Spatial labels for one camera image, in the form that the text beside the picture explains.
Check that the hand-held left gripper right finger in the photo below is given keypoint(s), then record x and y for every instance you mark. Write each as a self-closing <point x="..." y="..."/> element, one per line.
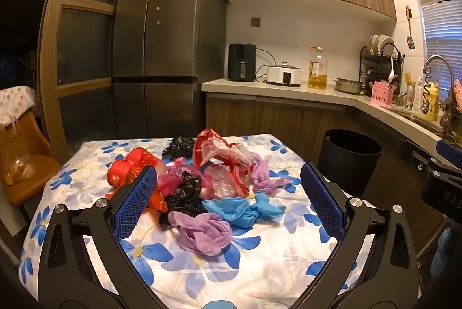
<point x="323" y="200"/>

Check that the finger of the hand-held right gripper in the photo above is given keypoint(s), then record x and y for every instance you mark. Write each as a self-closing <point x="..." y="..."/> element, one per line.
<point x="451" y="152"/>
<point x="415" y="155"/>

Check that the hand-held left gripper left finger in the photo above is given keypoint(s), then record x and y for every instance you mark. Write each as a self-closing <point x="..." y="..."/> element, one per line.
<point x="135" y="200"/>

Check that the red foil wrapper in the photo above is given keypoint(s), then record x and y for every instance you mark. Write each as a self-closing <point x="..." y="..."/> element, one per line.
<point x="158" y="198"/>

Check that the orange red plastic bag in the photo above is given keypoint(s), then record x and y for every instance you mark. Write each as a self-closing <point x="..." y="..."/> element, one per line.
<point x="121" y="175"/>

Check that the pink plastic bag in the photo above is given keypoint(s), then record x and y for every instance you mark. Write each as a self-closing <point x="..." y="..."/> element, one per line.
<point x="171" y="179"/>

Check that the black trash bin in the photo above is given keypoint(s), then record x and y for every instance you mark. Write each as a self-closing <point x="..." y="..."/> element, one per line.
<point x="346" y="164"/>

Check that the black plastic bag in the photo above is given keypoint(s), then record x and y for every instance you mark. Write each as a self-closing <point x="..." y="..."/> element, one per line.
<point x="184" y="197"/>
<point x="178" y="147"/>

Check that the purple plastic bag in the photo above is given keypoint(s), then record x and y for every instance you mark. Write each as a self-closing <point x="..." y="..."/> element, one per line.
<point x="202" y="233"/>
<point x="265" y="175"/>

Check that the blue plastic bag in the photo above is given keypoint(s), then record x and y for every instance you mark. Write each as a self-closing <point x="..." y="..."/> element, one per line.
<point x="234" y="209"/>

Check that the red and white plastic bag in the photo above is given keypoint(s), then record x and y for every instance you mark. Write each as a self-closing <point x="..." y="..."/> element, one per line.
<point x="216" y="150"/>

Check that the steel kitchen sink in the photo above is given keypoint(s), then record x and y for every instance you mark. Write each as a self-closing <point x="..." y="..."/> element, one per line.
<point x="418" y="119"/>

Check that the drink can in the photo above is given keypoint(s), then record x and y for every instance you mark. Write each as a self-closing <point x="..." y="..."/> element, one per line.
<point x="409" y="99"/>

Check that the yellow detergent bottle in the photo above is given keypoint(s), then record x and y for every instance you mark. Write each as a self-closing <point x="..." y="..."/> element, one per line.
<point x="435" y="97"/>

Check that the white bottle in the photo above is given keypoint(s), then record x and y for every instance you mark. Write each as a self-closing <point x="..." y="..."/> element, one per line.
<point x="418" y="95"/>

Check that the blue cloth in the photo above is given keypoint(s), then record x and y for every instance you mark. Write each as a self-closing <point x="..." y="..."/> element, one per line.
<point x="442" y="251"/>

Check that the pink utensil holder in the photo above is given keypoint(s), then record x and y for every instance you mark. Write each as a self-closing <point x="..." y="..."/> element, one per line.
<point x="383" y="94"/>

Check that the yellow scrubber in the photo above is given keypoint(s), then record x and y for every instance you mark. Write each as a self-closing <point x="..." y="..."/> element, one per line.
<point x="408" y="78"/>

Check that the white plastic spoon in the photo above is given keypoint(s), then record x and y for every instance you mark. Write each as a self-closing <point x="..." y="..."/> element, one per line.
<point x="392" y="68"/>

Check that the dark chopsticks bundle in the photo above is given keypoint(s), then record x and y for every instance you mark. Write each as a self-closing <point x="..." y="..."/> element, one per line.
<point x="400" y="63"/>

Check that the steel kitchen faucet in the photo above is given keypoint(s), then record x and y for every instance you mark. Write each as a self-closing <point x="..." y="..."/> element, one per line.
<point x="438" y="58"/>

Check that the wooden base cabinet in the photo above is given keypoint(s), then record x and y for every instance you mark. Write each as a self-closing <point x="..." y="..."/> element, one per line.
<point x="274" y="117"/>

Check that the stainless steel bowl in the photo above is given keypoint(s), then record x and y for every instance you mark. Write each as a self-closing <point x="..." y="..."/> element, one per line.
<point x="348" y="85"/>

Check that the blue floral tablecloth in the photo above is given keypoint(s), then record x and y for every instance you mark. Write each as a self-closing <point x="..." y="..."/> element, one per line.
<point x="252" y="269"/>

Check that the orange chair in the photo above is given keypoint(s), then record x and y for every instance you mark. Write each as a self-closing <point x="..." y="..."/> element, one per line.
<point x="45" y="153"/>

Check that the hanging slotted spatula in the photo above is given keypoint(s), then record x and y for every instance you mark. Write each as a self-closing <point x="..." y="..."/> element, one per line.
<point x="410" y="40"/>

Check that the window blinds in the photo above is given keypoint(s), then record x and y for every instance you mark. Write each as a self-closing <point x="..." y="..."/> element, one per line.
<point x="440" y="34"/>

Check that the white plate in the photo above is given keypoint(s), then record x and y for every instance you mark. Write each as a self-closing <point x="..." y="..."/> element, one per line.
<point x="386" y="41"/>
<point x="371" y="41"/>

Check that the beige stone countertop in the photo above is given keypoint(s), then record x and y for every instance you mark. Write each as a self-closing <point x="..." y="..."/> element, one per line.
<point x="274" y="90"/>

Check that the clear plastic bag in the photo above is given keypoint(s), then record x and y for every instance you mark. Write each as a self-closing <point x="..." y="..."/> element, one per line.
<point x="14" y="164"/>

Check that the cooking oil bottle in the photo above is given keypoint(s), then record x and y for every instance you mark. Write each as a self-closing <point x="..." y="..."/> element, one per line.
<point x="317" y="74"/>

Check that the white electric cooker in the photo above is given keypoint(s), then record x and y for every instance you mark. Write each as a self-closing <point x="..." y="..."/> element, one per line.
<point x="283" y="74"/>

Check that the dotted white cloth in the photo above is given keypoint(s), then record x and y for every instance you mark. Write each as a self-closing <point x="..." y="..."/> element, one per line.
<point x="14" y="103"/>

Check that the dark steel refrigerator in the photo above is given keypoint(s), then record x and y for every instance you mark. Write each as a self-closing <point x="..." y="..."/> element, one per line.
<point x="162" y="41"/>

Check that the black air fryer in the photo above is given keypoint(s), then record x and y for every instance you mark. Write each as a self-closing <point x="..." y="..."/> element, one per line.
<point x="241" y="59"/>

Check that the wooden glass panel door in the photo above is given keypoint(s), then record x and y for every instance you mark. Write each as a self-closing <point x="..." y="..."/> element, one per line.
<point x="83" y="41"/>

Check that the dark wall outlet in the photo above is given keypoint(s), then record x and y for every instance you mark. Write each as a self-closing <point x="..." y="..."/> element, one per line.
<point x="255" y="22"/>

